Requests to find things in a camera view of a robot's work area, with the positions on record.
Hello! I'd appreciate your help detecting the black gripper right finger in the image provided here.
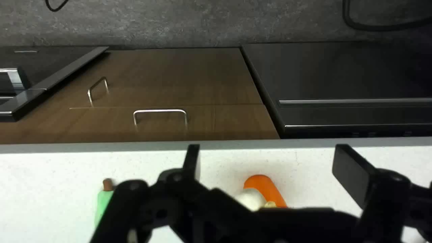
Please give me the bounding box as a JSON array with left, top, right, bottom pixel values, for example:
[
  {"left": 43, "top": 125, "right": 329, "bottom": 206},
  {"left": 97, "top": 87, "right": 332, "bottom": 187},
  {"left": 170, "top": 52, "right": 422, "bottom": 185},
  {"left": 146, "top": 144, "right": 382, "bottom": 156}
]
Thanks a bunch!
[{"left": 331, "top": 143, "right": 432, "bottom": 243}]

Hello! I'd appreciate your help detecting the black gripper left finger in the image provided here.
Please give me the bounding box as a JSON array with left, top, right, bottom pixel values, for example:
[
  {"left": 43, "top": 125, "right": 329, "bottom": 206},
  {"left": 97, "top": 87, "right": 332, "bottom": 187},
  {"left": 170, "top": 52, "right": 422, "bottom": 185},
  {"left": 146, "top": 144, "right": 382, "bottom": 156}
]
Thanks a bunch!
[{"left": 89, "top": 143, "right": 251, "bottom": 243}]

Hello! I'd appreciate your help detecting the yellow banana plushie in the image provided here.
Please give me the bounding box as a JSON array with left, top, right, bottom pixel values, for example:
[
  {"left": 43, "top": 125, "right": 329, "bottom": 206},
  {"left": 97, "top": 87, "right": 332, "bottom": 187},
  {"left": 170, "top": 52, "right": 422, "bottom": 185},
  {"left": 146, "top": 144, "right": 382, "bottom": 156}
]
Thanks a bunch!
[{"left": 233, "top": 187, "right": 278, "bottom": 213}]

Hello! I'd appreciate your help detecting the green plushie with brown stem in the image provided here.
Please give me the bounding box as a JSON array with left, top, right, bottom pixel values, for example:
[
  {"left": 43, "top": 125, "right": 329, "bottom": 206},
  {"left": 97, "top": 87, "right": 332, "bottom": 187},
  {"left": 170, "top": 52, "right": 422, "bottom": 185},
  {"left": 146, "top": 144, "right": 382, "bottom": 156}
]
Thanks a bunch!
[{"left": 93, "top": 178, "right": 116, "bottom": 228}]

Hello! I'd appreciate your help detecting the orange plastic cup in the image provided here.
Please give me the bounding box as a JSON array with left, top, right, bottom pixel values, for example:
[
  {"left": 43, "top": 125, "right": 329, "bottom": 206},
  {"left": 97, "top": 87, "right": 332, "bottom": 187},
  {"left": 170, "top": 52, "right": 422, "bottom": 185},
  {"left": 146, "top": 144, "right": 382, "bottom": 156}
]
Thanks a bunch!
[{"left": 243, "top": 174, "right": 289, "bottom": 209}]

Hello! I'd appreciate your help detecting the black dishwasher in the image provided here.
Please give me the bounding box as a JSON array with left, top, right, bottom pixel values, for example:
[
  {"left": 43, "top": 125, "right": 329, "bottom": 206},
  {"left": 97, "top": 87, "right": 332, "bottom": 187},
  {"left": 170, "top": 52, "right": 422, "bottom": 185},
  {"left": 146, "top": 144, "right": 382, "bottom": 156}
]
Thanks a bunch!
[{"left": 240, "top": 42, "right": 432, "bottom": 140}]

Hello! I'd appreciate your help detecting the wooden cabinet drawer front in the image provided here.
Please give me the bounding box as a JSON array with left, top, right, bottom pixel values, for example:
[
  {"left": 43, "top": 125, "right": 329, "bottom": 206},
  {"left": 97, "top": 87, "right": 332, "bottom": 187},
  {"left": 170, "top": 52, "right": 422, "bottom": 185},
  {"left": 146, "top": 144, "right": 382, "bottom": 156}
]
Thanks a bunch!
[{"left": 0, "top": 46, "right": 281, "bottom": 144}]

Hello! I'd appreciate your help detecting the black glossy appliance door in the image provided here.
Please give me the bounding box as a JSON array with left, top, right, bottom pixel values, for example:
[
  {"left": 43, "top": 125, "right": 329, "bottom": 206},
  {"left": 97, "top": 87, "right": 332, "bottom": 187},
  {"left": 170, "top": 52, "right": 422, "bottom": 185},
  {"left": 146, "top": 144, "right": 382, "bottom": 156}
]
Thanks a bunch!
[{"left": 0, "top": 44, "right": 109, "bottom": 123}]

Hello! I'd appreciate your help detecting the metal drawer handle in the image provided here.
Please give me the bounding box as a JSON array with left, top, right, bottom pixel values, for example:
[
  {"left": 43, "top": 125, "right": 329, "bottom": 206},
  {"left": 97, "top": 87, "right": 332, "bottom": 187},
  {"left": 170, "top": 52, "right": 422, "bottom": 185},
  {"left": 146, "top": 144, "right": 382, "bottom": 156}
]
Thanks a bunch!
[
  {"left": 85, "top": 75, "right": 111, "bottom": 108},
  {"left": 131, "top": 106, "right": 189, "bottom": 129}
]

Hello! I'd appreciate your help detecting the black floor cable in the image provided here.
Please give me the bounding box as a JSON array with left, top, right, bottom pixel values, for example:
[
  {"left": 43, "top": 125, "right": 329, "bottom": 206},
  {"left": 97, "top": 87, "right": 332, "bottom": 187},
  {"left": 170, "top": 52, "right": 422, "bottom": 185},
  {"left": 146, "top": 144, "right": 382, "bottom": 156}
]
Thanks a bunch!
[
  {"left": 44, "top": 0, "right": 71, "bottom": 13},
  {"left": 341, "top": 0, "right": 432, "bottom": 32}
]

